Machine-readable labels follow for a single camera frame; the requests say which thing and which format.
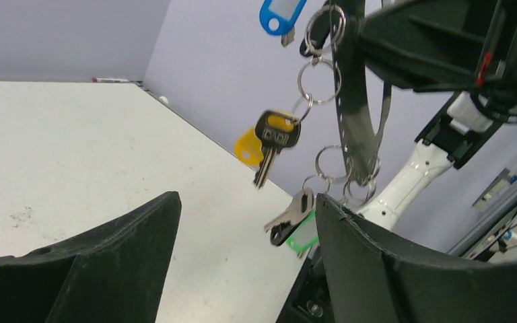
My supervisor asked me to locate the red white marker pen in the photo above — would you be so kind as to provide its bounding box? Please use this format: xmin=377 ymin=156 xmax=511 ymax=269
xmin=91 ymin=77 xmax=131 ymax=83

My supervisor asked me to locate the blue plastic key tag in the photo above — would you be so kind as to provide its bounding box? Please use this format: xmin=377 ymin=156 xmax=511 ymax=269
xmin=259 ymin=0 xmax=307 ymax=36

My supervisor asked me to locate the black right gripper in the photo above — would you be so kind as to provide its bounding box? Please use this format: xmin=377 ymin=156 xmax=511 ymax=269
xmin=358 ymin=1 xmax=517 ymax=104

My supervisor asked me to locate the split ring on blue tag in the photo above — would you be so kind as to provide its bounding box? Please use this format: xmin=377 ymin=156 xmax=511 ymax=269
xmin=304 ymin=3 xmax=347 ymax=58

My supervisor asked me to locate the split ring right side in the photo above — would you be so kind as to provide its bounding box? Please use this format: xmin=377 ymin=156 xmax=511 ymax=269
xmin=342 ymin=155 xmax=382 ymax=207

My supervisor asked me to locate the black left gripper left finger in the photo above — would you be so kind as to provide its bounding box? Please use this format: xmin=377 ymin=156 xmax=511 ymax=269
xmin=0 ymin=191 xmax=182 ymax=322

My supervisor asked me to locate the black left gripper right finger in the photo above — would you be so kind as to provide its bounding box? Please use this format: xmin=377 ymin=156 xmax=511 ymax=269
xmin=316 ymin=194 xmax=517 ymax=322

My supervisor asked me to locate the black head key on yellow tag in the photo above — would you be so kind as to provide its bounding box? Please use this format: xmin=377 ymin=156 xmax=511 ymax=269
xmin=253 ymin=110 xmax=302 ymax=189

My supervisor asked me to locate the split ring lower left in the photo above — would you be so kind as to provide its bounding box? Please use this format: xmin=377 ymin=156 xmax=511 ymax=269
xmin=302 ymin=174 xmax=332 ymax=197

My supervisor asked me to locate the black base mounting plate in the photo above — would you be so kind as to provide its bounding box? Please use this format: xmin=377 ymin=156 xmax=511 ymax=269
xmin=276 ymin=245 xmax=335 ymax=323

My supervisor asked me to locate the yellow plastic key tag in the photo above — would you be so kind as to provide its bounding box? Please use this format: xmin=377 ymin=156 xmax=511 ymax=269
xmin=234 ymin=127 xmax=264 ymax=168

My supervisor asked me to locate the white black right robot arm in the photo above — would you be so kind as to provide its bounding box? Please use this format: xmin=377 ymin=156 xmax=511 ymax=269
xmin=355 ymin=1 xmax=517 ymax=229

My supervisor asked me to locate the split ring top right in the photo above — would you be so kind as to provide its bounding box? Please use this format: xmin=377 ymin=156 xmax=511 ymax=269
xmin=314 ymin=144 xmax=353 ymax=184

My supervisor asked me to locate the split ring top middle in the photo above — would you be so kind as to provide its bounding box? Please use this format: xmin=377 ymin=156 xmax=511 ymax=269
xmin=296 ymin=57 xmax=343 ymax=107

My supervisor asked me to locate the green plastic key tag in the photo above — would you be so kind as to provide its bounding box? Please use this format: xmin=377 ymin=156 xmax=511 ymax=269
xmin=285 ymin=210 xmax=318 ymax=254

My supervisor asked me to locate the split ring upper left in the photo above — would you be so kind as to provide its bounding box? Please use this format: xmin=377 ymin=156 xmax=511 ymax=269
xmin=290 ymin=94 xmax=315 ymax=124

